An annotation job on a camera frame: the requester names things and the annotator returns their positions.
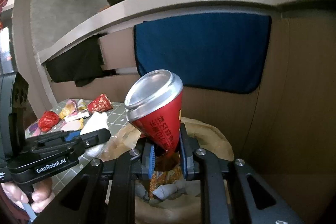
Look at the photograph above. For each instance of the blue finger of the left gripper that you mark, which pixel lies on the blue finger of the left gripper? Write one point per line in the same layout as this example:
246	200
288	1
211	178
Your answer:
72	135

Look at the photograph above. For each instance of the foil snack wrapper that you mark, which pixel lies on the foil snack wrapper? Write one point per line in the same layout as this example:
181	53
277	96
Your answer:
162	184

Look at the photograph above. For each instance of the person's left hand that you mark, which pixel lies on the person's left hand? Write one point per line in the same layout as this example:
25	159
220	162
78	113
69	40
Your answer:
41	196

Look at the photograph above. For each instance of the red patterned paper cup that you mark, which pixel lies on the red patterned paper cup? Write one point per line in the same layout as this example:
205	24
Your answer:
100	104

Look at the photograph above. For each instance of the crumpled red wrapper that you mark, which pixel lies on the crumpled red wrapper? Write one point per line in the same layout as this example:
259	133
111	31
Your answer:
48	120

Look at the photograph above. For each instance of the blue towel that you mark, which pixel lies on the blue towel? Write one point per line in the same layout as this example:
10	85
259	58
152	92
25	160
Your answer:
221	51

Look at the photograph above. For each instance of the purple pink sponge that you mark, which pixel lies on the purple pink sponge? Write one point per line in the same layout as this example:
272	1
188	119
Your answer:
34	130

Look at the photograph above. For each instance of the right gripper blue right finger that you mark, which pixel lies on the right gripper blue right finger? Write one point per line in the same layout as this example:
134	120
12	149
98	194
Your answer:
187	160

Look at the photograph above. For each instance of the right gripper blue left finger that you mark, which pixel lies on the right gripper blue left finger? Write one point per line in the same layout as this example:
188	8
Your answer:
148	161

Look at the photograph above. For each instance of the black cloth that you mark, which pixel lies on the black cloth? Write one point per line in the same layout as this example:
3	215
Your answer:
81	64

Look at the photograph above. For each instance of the red drink can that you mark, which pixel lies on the red drink can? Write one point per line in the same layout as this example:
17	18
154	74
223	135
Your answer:
153	106

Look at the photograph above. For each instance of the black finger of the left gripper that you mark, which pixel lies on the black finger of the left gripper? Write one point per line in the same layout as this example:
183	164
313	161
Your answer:
96	137

